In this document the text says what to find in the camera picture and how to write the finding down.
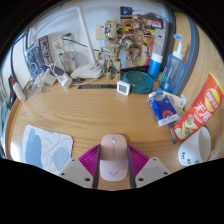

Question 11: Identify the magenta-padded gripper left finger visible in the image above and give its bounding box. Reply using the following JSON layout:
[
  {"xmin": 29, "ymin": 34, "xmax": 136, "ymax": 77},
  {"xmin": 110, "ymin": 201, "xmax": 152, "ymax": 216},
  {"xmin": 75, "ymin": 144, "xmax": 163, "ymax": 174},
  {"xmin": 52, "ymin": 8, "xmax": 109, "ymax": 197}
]
[{"xmin": 58, "ymin": 143, "xmax": 102, "ymax": 190}]

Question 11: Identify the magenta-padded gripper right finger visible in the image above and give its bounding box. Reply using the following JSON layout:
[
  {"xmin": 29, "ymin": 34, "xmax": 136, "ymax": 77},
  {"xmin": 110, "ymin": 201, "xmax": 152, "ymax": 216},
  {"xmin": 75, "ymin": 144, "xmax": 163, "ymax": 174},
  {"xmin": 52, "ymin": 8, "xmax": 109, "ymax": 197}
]
[{"xmin": 126, "ymin": 143, "xmax": 172, "ymax": 190}]

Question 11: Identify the pink computer mouse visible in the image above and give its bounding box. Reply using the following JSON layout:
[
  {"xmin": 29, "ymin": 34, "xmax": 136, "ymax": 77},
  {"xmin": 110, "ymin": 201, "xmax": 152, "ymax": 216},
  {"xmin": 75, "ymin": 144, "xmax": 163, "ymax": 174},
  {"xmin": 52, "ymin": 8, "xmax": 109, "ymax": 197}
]
[{"xmin": 99, "ymin": 133, "xmax": 129, "ymax": 182}]

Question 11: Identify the light blue printed mouse pad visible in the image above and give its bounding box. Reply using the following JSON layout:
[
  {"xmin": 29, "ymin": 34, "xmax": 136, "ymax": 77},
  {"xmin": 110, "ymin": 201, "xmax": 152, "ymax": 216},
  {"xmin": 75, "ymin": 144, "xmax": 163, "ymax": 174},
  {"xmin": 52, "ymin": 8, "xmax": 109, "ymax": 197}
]
[{"xmin": 19, "ymin": 124, "xmax": 74, "ymax": 176}]

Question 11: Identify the dark pen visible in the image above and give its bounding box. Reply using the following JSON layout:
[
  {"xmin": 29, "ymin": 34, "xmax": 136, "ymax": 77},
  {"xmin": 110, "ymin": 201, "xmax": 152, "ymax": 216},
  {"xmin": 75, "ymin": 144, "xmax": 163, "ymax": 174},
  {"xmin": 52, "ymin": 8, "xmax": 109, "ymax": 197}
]
[{"xmin": 168, "ymin": 122, "xmax": 178, "ymax": 144}]

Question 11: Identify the white mug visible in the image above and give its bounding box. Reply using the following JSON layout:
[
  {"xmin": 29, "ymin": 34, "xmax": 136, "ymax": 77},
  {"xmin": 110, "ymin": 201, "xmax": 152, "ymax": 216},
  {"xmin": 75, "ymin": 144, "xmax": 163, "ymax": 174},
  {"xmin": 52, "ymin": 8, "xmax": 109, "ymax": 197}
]
[{"xmin": 177, "ymin": 125, "xmax": 212, "ymax": 167}]

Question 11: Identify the blue tissue pack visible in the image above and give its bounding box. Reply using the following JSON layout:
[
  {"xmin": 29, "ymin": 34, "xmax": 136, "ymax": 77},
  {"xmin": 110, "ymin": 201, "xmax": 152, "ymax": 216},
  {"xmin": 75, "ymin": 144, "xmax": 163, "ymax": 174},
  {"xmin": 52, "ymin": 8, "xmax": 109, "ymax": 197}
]
[{"xmin": 148, "ymin": 88, "xmax": 181, "ymax": 127}]

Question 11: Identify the red chips can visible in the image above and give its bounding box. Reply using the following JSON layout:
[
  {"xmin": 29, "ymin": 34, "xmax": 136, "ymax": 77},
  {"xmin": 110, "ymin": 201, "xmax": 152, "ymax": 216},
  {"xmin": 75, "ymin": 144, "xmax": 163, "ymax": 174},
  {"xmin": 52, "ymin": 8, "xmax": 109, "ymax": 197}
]
[{"xmin": 173, "ymin": 70, "xmax": 224, "ymax": 141}]

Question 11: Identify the small white square clock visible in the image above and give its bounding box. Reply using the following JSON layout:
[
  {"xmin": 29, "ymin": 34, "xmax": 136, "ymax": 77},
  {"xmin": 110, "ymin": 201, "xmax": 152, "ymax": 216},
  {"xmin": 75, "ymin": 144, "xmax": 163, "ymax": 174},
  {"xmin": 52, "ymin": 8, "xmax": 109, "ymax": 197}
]
[{"xmin": 116, "ymin": 79, "xmax": 132, "ymax": 97}]

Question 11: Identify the black ruler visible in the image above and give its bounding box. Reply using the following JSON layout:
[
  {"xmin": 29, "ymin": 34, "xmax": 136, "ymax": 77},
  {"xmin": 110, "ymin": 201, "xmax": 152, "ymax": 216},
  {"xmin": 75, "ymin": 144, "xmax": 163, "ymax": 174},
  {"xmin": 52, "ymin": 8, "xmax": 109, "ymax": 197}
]
[{"xmin": 77, "ymin": 83, "xmax": 118, "ymax": 90}]

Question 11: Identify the white power strip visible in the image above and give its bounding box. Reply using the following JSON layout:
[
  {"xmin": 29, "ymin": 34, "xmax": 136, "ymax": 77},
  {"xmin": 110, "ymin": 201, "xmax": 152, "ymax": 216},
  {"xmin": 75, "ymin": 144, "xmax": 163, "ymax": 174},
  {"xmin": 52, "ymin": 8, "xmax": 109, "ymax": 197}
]
[{"xmin": 55, "ymin": 66, "xmax": 74, "ymax": 89}]

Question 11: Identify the white charger block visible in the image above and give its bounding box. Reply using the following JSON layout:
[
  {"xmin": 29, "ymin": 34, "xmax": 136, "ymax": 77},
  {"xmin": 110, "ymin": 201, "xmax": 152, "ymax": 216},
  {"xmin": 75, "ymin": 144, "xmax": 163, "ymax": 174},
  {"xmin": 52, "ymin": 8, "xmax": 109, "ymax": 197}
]
[{"xmin": 40, "ymin": 68, "xmax": 58, "ymax": 86}]

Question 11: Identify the white bottle with red cap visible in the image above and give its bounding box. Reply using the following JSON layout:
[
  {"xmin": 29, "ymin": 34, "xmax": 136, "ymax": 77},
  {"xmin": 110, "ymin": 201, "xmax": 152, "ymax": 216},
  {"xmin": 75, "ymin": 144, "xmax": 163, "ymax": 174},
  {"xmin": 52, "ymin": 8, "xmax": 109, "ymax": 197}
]
[{"xmin": 8, "ymin": 75, "xmax": 27, "ymax": 103}]

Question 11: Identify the blue spray bottle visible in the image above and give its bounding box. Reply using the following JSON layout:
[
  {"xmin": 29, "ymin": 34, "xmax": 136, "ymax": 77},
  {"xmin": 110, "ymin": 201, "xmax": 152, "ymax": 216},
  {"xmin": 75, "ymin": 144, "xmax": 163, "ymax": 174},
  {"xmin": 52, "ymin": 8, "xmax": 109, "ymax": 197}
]
[{"xmin": 159, "ymin": 33, "xmax": 185, "ymax": 95}]

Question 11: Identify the white desk lamp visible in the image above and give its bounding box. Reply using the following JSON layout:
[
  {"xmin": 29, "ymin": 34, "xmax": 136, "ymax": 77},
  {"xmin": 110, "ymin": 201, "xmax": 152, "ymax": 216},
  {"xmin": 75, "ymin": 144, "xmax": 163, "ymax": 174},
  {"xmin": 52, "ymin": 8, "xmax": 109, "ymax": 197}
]
[{"xmin": 69, "ymin": 5, "xmax": 105, "ymax": 80}]

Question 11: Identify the blue and white tube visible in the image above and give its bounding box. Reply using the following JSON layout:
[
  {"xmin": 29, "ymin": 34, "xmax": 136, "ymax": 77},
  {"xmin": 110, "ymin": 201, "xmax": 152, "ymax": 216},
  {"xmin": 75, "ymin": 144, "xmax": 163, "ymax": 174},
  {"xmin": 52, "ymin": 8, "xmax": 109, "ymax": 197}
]
[{"xmin": 147, "ymin": 52, "xmax": 164, "ymax": 80}]

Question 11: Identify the clear glass cup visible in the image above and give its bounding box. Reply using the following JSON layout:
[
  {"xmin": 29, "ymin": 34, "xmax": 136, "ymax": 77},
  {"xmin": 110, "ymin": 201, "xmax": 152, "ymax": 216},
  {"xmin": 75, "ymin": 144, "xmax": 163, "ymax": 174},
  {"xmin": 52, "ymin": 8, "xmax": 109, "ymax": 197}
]
[{"xmin": 59, "ymin": 51, "xmax": 76, "ymax": 75}]

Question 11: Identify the blue model kit box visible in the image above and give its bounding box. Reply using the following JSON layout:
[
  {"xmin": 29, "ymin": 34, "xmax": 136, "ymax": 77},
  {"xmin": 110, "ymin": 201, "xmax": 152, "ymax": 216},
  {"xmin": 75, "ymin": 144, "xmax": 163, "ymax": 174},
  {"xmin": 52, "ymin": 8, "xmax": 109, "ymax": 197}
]
[{"xmin": 24, "ymin": 34, "xmax": 54, "ymax": 79}]

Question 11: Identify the tan model figure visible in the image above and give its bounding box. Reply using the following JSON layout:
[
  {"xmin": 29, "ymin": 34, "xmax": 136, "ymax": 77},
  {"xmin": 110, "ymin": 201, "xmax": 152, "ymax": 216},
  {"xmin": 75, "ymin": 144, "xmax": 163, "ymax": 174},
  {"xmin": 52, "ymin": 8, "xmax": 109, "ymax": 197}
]
[{"xmin": 98, "ymin": 18, "xmax": 129, "ymax": 81}]

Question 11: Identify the colourful figure box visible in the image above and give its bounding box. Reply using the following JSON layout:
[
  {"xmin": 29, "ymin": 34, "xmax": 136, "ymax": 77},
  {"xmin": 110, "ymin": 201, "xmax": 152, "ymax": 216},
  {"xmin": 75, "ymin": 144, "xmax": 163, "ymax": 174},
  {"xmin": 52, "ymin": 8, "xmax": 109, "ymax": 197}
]
[{"xmin": 119, "ymin": 5, "xmax": 168, "ymax": 68}]

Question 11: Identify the white wall socket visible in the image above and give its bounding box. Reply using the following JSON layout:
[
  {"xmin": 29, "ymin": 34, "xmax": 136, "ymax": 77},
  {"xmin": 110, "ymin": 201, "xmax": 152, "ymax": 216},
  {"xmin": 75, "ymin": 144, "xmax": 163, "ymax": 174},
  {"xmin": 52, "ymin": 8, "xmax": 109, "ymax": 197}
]
[
  {"xmin": 49, "ymin": 33, "xmax": 64, "ymax": 51},
  {"xmin": 63, "ymin": 30, "xmax": 79, "ymax": 48}
]

